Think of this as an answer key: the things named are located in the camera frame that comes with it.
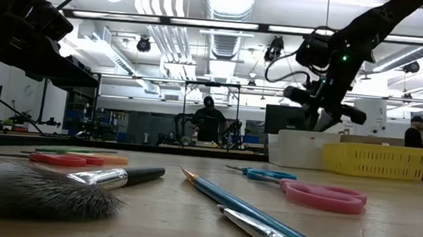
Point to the black computer monitor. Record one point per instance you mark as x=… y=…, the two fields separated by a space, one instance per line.
x=283 y=120

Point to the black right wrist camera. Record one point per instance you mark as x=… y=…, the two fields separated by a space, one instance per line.
x=313 y=49

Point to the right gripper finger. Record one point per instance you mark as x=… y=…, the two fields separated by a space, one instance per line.
x=327 y=122
x=311 y=120

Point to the white plastic bin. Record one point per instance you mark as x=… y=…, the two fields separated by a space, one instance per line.
x=292 y=155

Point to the yellow plastic basket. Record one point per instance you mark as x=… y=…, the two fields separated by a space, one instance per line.
x=375 y=148

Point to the person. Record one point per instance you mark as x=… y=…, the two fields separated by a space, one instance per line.
x=209 y=126
x=414 y=138

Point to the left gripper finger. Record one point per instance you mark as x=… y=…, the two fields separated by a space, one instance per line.
x=74 y=84
x=68 y=69

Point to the black workstation frame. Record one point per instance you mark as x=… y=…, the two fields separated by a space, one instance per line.
x=212 y=84

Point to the black aluminium rig frame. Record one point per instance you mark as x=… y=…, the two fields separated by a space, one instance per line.
x=24 y=141

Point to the thick blue paintbrush gold ferrule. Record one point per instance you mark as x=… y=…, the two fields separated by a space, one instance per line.
x=249 y=212

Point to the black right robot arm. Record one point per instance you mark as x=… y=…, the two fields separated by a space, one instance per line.
x=378 y=18

